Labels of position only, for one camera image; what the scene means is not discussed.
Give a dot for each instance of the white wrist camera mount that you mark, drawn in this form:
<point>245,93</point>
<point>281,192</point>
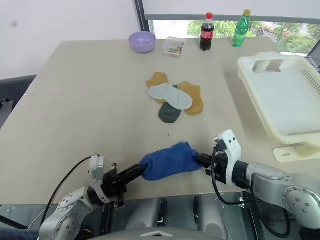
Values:
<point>96,167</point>
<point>232,150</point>

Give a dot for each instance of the clear box with coloured clips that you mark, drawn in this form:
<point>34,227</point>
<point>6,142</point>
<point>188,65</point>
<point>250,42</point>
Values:
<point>174,47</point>

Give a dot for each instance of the grey window frame post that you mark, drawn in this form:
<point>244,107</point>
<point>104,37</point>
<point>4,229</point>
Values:
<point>141,20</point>

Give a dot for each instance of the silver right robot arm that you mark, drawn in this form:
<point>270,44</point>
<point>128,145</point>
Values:
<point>270,175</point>

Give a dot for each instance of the purple plastic bowl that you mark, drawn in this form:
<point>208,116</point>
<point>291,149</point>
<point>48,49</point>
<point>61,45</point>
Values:
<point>142,41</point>

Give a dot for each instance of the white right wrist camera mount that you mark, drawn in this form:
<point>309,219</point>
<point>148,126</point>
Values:
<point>232,150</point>

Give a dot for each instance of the dark green sock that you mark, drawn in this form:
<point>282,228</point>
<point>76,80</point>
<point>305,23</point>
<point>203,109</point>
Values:
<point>168,113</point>

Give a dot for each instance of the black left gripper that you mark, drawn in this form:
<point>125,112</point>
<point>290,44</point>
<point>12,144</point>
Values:
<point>113,183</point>

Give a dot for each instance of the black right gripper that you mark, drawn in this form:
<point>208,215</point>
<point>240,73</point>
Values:
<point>220,167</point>

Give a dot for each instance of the mustard yellow sock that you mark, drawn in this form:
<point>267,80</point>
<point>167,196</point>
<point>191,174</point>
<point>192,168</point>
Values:
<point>195,100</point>
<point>157,78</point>

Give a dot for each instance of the cola bottle with red cap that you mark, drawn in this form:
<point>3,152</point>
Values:
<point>207,35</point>

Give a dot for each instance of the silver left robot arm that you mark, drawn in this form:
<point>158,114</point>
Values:
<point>65,215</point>

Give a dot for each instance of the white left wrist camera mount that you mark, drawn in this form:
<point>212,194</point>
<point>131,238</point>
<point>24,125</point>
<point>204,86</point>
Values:
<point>96,167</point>

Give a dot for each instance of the white roller blind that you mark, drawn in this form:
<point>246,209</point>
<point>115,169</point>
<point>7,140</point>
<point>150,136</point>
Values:
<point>225,7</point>

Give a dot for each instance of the light grey sock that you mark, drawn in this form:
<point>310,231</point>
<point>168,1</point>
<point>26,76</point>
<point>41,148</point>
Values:
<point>172,96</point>

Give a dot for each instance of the blue plaid cloth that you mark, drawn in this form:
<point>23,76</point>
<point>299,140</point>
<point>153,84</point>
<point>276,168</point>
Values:
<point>15,235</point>

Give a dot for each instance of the black flat device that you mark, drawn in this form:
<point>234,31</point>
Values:
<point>315,56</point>

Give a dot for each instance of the green bottle with yellow cap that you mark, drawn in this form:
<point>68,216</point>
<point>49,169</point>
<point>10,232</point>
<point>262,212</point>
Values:
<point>241,30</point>

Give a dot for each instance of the blue sock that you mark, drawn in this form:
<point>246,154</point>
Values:
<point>167,163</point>
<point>184,144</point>

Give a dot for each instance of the pale grey curved cover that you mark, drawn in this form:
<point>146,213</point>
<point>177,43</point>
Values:
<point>155,234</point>

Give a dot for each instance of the white plastic basket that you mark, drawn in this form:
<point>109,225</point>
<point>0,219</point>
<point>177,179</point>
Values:
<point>280,100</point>

